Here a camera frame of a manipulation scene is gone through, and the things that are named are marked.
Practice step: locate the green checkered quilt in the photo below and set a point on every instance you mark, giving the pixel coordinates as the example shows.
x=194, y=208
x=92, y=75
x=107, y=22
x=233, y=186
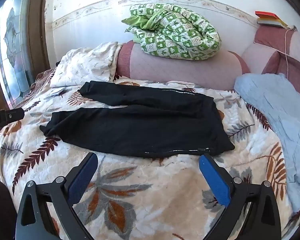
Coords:
x=175, y=32

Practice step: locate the small paper packet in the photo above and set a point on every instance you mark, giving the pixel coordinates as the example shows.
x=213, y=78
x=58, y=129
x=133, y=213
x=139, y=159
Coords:
x=56, y=92

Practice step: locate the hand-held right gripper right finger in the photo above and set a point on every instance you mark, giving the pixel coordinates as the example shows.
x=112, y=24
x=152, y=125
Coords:
x=213, y=180

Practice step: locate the black pants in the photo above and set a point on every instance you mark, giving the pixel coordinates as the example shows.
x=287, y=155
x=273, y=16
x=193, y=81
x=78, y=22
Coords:
x=140, y=125

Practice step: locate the pink padded backrest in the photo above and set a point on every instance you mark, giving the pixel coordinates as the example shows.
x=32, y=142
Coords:
x=180, y=70
x=272, y=52

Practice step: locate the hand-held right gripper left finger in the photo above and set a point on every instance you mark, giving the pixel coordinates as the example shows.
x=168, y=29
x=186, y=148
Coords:
x=82, y=177

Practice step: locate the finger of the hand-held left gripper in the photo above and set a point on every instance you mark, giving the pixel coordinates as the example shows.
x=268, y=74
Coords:
x=13, y=116

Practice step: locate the light blue quilted blanket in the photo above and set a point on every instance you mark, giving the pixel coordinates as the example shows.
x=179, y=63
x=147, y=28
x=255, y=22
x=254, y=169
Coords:
x=277, y=110

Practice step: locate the white leaf print pillow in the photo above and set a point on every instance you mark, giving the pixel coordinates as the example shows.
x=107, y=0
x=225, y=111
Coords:
x=85, y=65

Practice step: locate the leaf print fleece blanket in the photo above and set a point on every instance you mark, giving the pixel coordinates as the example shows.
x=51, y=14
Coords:
x=165, y=192

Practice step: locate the dark cloth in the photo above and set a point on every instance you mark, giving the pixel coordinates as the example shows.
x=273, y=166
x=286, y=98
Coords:
x=1, y=210

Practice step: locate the stained glass door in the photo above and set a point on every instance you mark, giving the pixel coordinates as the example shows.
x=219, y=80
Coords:
x=12, y=55

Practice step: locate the brown wooden door frame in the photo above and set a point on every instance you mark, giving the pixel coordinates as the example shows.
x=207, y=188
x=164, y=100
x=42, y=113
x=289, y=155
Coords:
x=37, y=25

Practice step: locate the red book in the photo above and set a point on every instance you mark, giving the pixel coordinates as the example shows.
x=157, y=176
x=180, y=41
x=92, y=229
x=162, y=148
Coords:
x=266, y=14

